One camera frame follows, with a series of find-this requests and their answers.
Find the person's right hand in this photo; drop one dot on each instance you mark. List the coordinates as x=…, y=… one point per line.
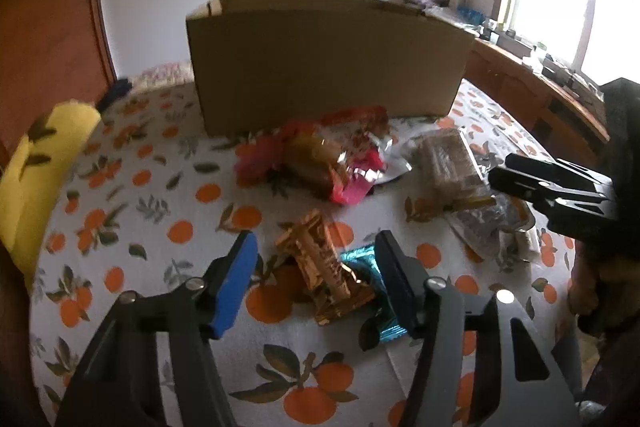
x=585, y=292

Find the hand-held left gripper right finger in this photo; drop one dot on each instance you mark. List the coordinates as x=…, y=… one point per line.
x=395, y=287

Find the teal foil snack packet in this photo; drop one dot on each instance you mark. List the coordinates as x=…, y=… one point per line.
x=387, y=329

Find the pink snack packet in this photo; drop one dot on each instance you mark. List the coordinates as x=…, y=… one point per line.
x=255, y=159

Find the dark cloth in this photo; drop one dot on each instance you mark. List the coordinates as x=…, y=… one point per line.
x=116, y=93

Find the clear printed snack packet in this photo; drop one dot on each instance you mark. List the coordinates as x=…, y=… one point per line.
x=480, y=224

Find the gold foil snack packet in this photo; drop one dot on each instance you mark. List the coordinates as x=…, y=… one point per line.
x=320, y=262

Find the brown cardboard box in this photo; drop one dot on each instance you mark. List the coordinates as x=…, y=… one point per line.
x=325, y=67

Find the yellow chair back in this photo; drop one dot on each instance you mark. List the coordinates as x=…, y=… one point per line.
x=35, y=177

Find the wooden wardrobe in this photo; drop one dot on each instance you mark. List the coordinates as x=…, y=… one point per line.
x=45, y=7

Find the red clear snack bag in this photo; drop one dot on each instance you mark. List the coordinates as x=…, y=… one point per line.
x=350, y=132

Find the wooden desk with clutter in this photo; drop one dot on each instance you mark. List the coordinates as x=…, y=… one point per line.
x=515, y=79

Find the blue bottles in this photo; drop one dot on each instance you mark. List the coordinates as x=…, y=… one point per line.
x=470, y=13

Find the orange print bed sheet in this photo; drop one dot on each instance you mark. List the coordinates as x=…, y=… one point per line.
x=150, y=187

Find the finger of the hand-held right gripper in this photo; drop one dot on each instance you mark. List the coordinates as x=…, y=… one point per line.
x=525, y=189
x=555, y=171

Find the clutter on cabinet top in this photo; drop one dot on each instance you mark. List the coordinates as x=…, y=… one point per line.
x=545, y=57

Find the clear brown cracker packet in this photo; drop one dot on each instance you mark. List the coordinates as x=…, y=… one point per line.
x=447, y=162

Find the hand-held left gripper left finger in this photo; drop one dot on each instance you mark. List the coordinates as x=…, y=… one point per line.
x=235, y=287

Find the pink floral pillow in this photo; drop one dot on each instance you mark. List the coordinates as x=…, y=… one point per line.
x=162, y=74

